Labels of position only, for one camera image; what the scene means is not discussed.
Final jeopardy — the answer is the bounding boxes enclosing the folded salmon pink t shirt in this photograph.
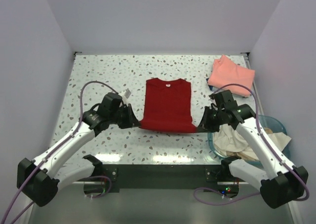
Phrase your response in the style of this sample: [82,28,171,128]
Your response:
[207,55,255,89]

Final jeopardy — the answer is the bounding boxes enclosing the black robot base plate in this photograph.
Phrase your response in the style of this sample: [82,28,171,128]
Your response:
[73,161,248,197]

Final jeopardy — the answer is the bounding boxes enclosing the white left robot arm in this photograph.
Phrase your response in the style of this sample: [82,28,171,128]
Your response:
[17,90,140,207]

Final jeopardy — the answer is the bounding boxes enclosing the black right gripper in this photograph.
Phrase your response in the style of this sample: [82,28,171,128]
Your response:
[196,106,225,133]

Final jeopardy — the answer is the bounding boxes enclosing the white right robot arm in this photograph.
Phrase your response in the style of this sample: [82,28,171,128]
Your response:
[198,90,309,209]

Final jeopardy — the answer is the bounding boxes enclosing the teal plastic laundry basket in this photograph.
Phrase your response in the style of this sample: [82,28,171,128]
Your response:
[208,115,290,168]

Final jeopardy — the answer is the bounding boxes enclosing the cream t shirt in basket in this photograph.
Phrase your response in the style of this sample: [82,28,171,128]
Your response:
[212,125,291,161]

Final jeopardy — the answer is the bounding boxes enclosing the folded blue t shirt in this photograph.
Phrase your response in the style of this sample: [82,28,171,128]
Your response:
[206,79,216,91]

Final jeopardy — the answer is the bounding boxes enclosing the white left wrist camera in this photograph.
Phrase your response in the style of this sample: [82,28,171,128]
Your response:
[118,89,131,104]

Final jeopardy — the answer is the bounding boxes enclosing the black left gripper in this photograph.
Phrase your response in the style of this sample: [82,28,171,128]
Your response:
[109,103,141,129]

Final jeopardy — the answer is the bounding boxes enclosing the aluminium frame rail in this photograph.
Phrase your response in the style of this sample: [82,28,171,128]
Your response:
[31,162,303,224]

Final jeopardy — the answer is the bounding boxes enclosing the red t shirt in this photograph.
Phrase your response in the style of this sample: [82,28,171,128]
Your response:
[140,78,197,134]

